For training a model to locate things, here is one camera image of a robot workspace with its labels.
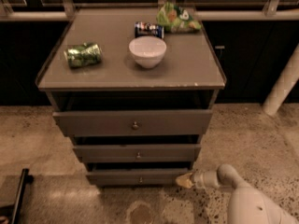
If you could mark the white ceramic bowl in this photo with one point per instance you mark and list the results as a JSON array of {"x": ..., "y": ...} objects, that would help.
[{"x": 147, "y": 51}]

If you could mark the blue soda can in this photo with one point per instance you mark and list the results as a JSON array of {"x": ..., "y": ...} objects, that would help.
[{"x": 146, "y": 28}]

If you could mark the crushed green soda can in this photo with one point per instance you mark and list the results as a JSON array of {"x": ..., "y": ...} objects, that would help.
[{"x": 83, "y": 55}]

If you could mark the grey drawer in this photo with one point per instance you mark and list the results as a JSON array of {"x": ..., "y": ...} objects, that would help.
[
  {"x": 138, "y": 153},
  {"x": 135, "y": 177},
  {"x": 135, "y": 123}
]

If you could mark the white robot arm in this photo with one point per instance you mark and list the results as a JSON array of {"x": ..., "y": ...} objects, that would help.
[{"x": 255, "y": 163}]

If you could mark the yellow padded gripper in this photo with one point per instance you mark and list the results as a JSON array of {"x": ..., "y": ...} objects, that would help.
[{"x": 198, "y": 180}]

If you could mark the grey drawer cabinet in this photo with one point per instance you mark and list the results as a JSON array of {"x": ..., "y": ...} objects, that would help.
[{"x": 189, "y": 77}]

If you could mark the green chip bag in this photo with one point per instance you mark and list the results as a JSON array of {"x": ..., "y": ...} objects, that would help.
[{"x": 176, "y": 19}]

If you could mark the grey middle drawer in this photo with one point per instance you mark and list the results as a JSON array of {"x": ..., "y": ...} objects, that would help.
[{"x": 138, "y": 153}]

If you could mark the grey bottom drawer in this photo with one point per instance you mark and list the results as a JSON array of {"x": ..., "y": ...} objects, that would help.
[{"x": 135, "y": 177}]

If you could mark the grey top drawer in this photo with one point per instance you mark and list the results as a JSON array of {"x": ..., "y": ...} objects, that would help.
[{"x": 135, "y": 123}]

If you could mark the metal window railing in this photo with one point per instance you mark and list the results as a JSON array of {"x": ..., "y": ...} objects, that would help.
[{"x": 202, "y": 10}]

